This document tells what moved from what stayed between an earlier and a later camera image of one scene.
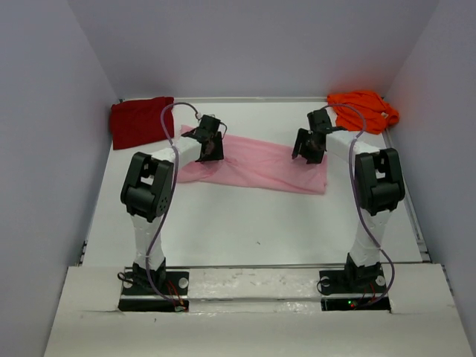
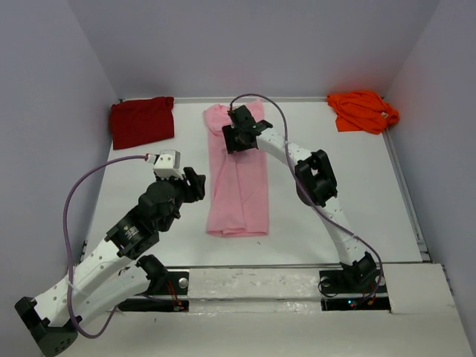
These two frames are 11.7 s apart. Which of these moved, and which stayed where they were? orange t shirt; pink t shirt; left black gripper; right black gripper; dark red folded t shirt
Moved: pink t shirt; left black gripper; right black gripper
Stayed: dark red folded t shirt; orange t shirt
